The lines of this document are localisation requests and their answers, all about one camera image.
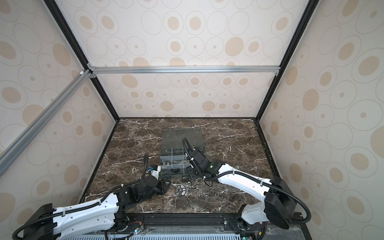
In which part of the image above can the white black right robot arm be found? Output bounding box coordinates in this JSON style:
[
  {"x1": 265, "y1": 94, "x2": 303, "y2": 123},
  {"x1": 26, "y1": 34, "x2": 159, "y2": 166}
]
[{"x1": 186, "y1": 149, "x2": 312, "y2": 229}]

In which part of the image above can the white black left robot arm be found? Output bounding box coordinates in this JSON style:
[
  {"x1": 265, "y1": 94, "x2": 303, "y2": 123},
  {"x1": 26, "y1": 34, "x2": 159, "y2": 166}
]
[{"x1": 12, "y1": 176, "x2": 171, "y2": 240}]

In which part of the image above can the clear plastic organizer box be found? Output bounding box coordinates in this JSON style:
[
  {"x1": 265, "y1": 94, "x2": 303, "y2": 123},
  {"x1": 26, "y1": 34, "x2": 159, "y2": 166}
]
[{"x1": 160, "y1": 127, "x2": 206, "y2": 179}]

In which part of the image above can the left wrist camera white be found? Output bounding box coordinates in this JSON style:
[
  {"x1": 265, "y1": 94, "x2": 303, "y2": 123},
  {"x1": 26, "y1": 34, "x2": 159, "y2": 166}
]
[{"x1": 149, "y1": 166, "x2": 161, "y2": 180}]

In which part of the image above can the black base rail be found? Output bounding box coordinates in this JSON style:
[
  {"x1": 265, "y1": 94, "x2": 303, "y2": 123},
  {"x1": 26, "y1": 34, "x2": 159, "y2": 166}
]
[{"x1": 74, "y1": 212, "x2": 310, "y2": 240}]

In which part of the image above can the horizontal aluminium frame bar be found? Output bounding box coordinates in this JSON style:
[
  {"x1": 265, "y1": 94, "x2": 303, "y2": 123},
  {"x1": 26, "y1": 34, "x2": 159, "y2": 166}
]
[{"x1": 91, "y1": 66, "x2": 280, "y2": 74}]

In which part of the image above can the diagonal aluminium frame bar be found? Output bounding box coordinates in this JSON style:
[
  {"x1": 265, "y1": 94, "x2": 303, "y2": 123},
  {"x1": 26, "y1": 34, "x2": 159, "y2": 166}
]
[{"x1": 1, "y1": 70, "x2": 91, "y2": 175}]

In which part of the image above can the black right corner post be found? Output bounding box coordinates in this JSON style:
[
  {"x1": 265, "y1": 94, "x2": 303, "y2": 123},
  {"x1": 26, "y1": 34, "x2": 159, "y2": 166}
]
[{"x1": 256, "y1": 0, "x2": 320, "y2": 123}]

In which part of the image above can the black corner post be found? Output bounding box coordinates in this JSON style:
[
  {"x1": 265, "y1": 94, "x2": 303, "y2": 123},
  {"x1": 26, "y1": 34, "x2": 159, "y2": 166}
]
[
  {"x1": 44, "y1": 0, "x2": 120, "y2": 122},
  {"x1": 256, "y1": 0, "x2": 320, "y2": 123}
]

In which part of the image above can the black left corner post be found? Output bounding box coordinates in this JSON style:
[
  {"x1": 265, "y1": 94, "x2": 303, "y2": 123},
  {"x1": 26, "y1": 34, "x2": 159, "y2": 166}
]
[{"x1": 44, "y1": 0, "x2": 120, "y2": 122}]

